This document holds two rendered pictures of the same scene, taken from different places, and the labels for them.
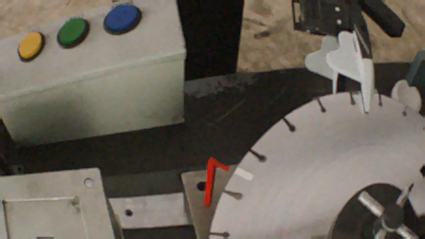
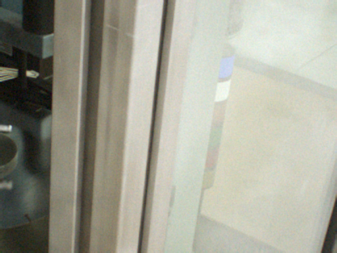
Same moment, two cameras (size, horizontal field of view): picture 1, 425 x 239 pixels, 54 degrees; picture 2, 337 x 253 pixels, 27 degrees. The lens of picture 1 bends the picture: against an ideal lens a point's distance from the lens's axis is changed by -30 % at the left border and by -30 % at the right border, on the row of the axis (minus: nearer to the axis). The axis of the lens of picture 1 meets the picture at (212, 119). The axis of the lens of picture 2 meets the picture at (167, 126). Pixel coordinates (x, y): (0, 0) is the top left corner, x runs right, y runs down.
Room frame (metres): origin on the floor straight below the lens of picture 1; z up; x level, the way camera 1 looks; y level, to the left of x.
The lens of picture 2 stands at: (0.47, 0.59, 1.48)
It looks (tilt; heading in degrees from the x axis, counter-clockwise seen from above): 30 degrees down; 228
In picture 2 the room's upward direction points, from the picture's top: 7 degrees clockwise
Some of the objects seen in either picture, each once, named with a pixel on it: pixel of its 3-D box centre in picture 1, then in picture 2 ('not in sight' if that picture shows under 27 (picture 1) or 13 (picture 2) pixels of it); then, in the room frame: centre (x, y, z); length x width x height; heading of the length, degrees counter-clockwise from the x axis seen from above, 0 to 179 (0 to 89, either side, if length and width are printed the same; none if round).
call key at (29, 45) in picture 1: (30, 46); not in sight; (0.36, 0.25, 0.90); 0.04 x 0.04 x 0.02
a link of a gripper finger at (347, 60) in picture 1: (350, 65); not in sight; (0.31, -0.14, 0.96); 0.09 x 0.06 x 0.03; 5
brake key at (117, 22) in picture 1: (121, 19); not in sight; (0.40, 0.12, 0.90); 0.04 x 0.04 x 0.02
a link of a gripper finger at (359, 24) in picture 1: (357, 33); not in sight; (0.36, -0.15, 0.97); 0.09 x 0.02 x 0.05; 5
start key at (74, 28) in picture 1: (72, 33); not in sight; (0.38, 0.19, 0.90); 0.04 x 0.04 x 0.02
